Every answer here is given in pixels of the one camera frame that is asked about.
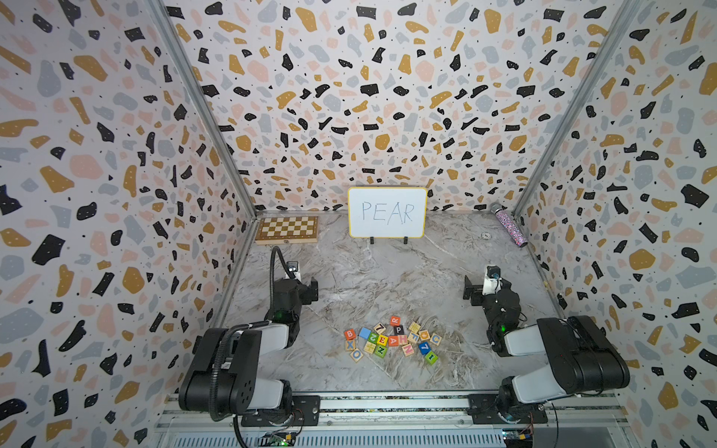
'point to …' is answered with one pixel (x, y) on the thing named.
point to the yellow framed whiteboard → (386, 212)
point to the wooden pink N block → (408, 349)
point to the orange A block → (393, 340)
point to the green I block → (431, 357)
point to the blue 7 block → (424, 347)
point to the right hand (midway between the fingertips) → (484, 276)
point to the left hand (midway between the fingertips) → (300, 277)
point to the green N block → (381, 351)
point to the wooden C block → (435, 339)
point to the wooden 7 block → (379, 328)
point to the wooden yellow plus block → (370, 347)
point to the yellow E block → (382, 340)
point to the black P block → (399, 329)
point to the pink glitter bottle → (513, 230)
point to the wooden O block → (356, 355)
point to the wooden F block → (414, 337)
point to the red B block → (350, 334)
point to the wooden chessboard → (288, 230)
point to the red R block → (395, 320)
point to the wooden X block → (350, 344)
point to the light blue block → (364, 332)
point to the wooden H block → (402, 339)
